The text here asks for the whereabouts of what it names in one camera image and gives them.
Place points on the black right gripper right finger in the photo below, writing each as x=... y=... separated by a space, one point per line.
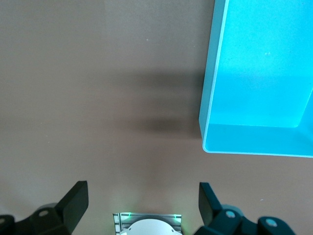
x=210 y=205

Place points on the turquoise plastic bin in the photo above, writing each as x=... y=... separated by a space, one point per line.
x=256 y=73

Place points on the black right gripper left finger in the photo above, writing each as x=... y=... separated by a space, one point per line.
x=73 y=205

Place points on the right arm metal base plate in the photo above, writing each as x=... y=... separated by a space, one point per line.
x=117 y=220

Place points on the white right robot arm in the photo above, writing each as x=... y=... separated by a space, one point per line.
x=151 y=227

